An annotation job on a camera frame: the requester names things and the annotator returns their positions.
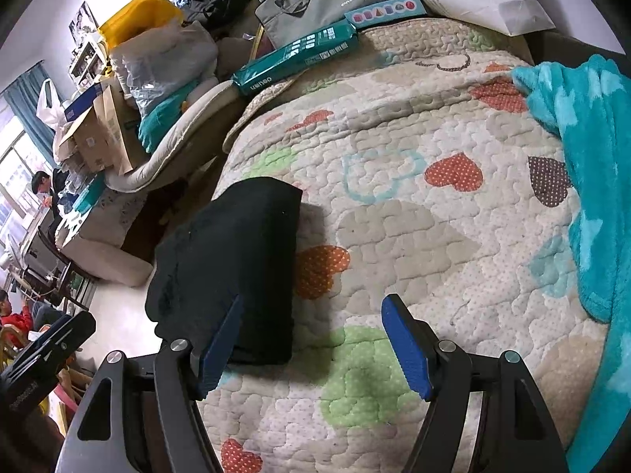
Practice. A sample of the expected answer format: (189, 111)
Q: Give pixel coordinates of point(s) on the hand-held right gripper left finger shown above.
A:
(222, 345)

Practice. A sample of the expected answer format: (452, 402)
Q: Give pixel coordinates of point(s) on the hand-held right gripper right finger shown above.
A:
(406, 350)

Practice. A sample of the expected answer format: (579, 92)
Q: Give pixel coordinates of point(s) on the black pants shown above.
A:
(231, 256)

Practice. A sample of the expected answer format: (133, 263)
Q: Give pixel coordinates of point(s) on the person's left forearm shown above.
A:
(34, 443)

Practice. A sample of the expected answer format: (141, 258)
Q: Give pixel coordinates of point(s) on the dark table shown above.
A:
(49, 266)

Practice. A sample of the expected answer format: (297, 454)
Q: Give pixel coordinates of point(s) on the heart-print quilt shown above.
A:
(394, 207)

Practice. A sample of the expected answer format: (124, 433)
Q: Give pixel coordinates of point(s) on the teal white packet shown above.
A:
(88, 197)

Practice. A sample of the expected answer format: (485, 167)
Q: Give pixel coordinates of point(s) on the beige padded lounger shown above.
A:
(172, 157)

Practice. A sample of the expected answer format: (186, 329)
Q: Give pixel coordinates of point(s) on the window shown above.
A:
(12, 167)

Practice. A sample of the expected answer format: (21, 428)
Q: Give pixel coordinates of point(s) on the small labelled cardboard box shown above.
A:
(88, 148)

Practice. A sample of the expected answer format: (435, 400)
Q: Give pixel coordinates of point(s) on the teal cloth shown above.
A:
(157, 123)

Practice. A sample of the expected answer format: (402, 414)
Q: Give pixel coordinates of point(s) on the large cardboard box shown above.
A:
(116, 128)

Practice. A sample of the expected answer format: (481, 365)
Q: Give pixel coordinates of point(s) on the white plastic bag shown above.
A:
(49, 108)

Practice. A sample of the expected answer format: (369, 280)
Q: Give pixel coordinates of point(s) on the teal fleece blanket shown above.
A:
(601, 182)

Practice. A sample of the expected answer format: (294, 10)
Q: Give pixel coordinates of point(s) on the blue curtain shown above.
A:
(27, 93)

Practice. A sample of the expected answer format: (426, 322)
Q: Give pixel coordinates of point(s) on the clear plastic bag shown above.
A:
(162, 59)

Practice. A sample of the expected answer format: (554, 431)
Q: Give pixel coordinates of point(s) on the green paper packet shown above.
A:
(296, 56)

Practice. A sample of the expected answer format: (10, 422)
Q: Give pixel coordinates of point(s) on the white shelf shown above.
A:
(86, 59)

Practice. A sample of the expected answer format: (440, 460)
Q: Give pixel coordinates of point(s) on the light blue shape-print box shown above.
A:
(384, 12)

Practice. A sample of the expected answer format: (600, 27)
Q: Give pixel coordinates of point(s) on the yellow bag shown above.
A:
(133, 17)

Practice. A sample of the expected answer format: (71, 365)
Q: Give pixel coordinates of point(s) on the black bag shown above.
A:
(217, 0)

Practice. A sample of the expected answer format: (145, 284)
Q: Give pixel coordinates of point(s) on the grey laptop bag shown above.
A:
(310, 5)

